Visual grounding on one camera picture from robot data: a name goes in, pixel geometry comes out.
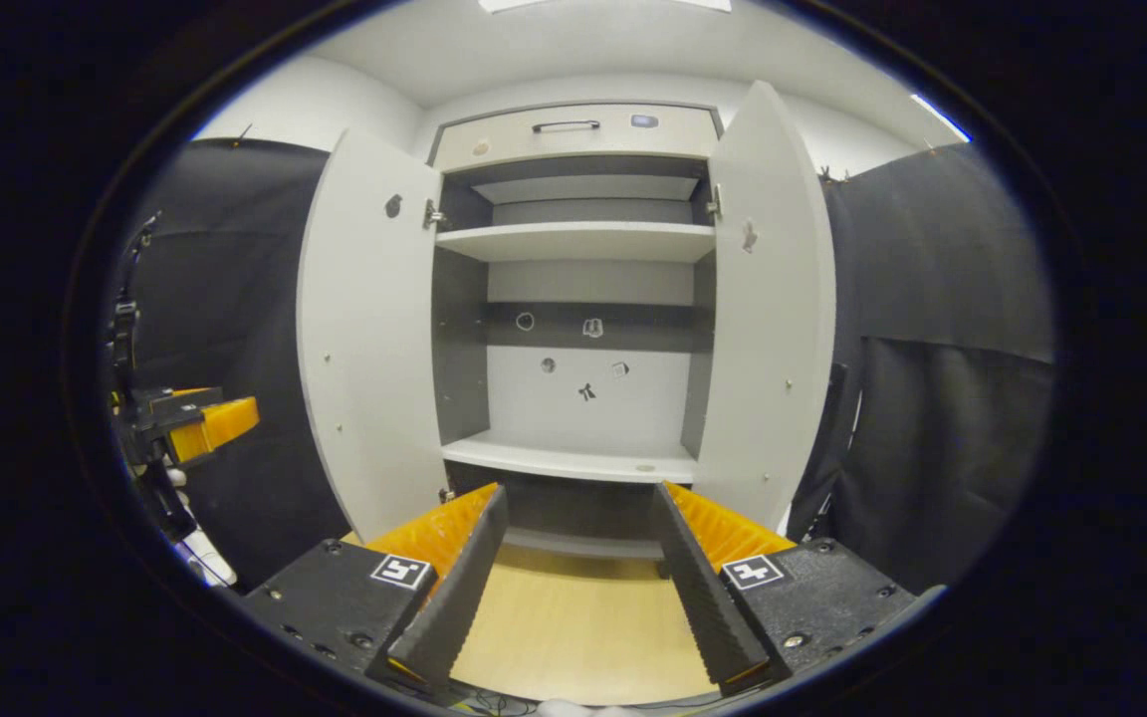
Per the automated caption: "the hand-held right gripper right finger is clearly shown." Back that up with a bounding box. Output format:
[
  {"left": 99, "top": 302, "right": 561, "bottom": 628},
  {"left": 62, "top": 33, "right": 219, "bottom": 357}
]
[{"left": 648, "top": 480, "right": 945, "bottom": 696}]

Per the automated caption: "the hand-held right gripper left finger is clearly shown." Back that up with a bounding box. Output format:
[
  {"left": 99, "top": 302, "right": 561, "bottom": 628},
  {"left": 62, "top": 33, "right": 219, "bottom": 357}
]
[{"left": 240, "top": 483, "right": 512, "bottom": 695}]

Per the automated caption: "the grey shoe cabinet door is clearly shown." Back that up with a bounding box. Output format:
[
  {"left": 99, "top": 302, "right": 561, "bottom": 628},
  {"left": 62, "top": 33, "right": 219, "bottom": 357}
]
[
  {"left": 297, "top": 127, "right": 450, "bottom": 544},
  {"left": 690, "top": 80, "right": 848, "bottom": 534}
]

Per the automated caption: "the grey double-door shoe cabinet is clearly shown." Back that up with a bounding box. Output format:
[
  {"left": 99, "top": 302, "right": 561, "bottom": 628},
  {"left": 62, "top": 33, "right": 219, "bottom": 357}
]
[{"left": 424, "top": 98, "right": 729, "bottom": 579}]

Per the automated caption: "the white cabinet shelf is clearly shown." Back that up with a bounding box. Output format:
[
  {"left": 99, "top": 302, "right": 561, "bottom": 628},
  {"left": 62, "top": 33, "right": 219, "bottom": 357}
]
[
  {"left": 441, "top": 430, "right": 699, "bottom": 485},
  {"left": 436, "top": 221, "right": 716, "bottom": 264}
]

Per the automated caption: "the grey cabinet drawer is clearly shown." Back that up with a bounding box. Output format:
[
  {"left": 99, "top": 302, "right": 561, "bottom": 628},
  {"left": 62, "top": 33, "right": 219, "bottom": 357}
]
[{"left": 431, "top": 103, "right": 719, "bottom": 173}]

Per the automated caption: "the black backdrop cloth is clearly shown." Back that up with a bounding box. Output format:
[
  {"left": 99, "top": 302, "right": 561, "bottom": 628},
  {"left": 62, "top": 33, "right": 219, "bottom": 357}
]
[{"left": 106, "top": 139, "right": 1057, "bottom": 594}]

